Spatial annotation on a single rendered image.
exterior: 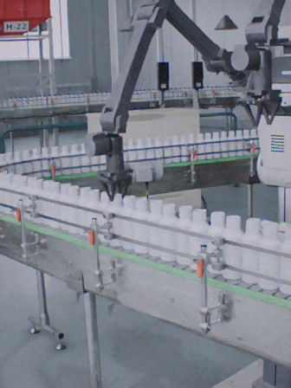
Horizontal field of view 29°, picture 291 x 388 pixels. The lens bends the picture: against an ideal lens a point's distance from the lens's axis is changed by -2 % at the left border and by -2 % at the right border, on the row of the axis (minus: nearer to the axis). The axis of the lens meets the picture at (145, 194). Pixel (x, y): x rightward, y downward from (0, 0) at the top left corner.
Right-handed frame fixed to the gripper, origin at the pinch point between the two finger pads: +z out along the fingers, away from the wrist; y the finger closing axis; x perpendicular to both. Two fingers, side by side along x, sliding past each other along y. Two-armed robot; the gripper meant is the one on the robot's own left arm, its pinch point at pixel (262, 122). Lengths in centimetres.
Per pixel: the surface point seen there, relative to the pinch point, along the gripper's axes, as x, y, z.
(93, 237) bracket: 44, -27, 35
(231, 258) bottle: -3.7, -18.5, 33.4
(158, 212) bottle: 25.8, -16.2, 26.1
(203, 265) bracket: -1.0, -26.6, 33.8
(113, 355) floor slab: 139, 50, 140
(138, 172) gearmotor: 149, 84, 41
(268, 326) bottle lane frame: -17, -21, 48
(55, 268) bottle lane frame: 76, -22, 54
